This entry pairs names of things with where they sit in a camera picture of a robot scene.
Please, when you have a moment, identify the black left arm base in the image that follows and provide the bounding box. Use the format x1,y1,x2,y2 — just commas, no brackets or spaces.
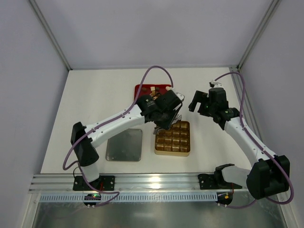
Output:
73,171,115,191

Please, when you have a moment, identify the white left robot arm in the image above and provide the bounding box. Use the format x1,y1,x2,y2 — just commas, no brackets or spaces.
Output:
70,90,185,183

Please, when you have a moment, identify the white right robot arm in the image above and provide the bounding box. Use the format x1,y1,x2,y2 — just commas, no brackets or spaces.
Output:
188,82,294,200

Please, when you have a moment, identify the gold chocolate box tray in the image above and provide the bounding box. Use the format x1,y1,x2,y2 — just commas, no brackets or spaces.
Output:
154,121,190,157

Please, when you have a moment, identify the red tray lid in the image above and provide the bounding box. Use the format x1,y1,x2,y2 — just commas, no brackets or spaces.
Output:
138,84,171,100

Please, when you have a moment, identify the square metal plate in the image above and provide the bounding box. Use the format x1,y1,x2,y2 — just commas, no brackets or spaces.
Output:
105,129,143,162

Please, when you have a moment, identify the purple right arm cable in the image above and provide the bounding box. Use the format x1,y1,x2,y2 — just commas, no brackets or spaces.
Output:
213,72,294,209

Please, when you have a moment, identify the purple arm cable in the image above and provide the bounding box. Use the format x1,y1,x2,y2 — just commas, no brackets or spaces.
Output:
62,65,175,208
213,72,294,209

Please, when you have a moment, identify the slotted cable duct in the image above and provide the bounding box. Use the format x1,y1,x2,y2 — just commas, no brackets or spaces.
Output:
39,192,218,203

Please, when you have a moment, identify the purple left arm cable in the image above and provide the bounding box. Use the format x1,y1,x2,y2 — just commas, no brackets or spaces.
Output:
62,65,175,208

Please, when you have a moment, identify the aluminium front rail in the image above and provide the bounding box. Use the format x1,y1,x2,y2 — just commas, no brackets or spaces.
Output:
28,171,257,193

